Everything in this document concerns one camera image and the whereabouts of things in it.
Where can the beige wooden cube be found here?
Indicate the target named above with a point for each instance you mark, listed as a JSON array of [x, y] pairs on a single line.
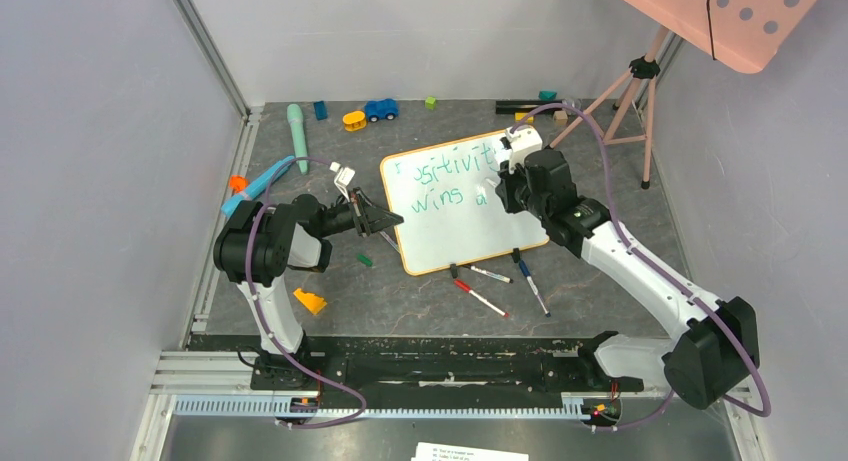
[[560, 117]]

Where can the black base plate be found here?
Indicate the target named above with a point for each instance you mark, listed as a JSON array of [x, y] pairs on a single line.
[[444, 372]]

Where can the pink perforated panel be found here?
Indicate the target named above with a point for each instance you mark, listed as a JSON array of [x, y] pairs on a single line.
[[744, 35]]

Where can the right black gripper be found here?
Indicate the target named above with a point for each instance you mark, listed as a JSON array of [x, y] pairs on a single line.
[[510, 192]]

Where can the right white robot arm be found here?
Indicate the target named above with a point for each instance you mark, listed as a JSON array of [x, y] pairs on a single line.
[[712, 348]]

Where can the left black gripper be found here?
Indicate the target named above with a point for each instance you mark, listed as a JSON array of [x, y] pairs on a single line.
[[367, 218]]

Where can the yellow block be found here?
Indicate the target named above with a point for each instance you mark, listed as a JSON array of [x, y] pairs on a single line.
[[523, 118]]

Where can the small orange toy piece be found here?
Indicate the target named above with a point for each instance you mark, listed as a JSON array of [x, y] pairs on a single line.
[[237, 183]]

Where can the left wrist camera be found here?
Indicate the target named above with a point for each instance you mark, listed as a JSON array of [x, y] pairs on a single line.
[[343, 176]]

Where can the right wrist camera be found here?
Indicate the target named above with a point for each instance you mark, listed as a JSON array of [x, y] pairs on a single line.
[[515, 145]]

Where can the yellow oval toy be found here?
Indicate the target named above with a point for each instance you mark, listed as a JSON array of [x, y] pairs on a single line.
[[354, 120]]

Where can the orange framed whiteboard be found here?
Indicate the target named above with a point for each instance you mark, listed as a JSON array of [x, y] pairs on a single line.
[[451, 214]]

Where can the dark blue block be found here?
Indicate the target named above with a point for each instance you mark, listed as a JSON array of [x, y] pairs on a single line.
[[320, 109]]

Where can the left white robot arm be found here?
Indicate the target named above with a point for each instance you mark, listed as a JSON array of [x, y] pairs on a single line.
[[259, 243]]

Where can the grey slotted cable duct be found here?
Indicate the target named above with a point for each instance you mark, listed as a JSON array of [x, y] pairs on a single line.
[[289, 407]]

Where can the mint green toy microphone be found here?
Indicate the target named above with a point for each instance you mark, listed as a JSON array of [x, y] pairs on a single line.
[[295, 118]]

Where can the green marker cap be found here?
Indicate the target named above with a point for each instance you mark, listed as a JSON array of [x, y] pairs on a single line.
[[365, 260]]

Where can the black whiteboard marker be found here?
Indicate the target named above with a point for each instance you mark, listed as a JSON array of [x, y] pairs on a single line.
[[488, 273]]

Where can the blue toy car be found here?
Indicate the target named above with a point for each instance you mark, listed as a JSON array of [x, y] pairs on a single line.
[[385, 109]]

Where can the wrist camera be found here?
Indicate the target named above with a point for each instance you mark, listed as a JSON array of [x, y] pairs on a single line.
[[343, 176], [515, 145]]

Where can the blue whiteboard marker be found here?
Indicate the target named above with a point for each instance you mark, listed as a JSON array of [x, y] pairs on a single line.
[[534, 288]]

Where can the orange wedge block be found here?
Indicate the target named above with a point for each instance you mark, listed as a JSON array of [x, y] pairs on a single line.
[[313, 303]]

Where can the white paper sheet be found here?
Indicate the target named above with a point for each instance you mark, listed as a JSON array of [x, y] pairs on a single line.
[[441, 452]]

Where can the purple whiteboard marker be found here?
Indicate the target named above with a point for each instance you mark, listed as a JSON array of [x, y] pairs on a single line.
[[390, 241]]

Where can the red whiteboard marker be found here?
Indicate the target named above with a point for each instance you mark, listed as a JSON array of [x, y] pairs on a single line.
[[467, 289]]

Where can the pink tripod stand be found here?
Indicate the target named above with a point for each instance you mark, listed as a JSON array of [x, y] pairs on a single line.
[[641, 73]]

